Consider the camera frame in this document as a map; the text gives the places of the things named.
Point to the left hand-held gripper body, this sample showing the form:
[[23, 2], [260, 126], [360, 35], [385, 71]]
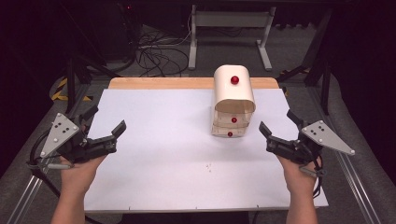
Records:
[[59, 133]]

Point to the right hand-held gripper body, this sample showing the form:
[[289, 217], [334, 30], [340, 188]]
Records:
[[323, 135]]

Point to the clear drawer with white front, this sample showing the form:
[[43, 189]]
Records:
[[229, 133]]

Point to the white cabinet with red knob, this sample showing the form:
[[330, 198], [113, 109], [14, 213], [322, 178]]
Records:
[[232, 90]]

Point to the person's left hand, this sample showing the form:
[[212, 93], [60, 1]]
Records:
[[76, 177]]

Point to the person's right hand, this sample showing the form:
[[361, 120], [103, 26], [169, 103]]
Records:
[[299, 182]]

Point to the clear drawer with red knob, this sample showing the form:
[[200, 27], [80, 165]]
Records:
[[233, 119]]

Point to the yellow and black striped tape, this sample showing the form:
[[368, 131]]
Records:
[[60, 91]]

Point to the black tripod stand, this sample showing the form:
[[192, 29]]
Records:
[[71, 81]]

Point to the black metal stand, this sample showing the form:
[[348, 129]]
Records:
[[325, 84]]

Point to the white board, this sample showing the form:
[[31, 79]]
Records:
[[171, 149]]

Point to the wooden table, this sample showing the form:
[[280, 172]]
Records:
[[155, 83]]

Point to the black equipment case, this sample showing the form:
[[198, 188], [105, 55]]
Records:
[[115, 31]]

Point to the person's dark clothing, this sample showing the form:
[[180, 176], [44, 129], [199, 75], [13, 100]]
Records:
[[186, 218]]

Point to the aluminium rail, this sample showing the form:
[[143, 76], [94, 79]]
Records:
[[26, 199], [351, 180]]

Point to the white metal stand frame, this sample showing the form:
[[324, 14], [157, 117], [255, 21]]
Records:
[[230, 19]]

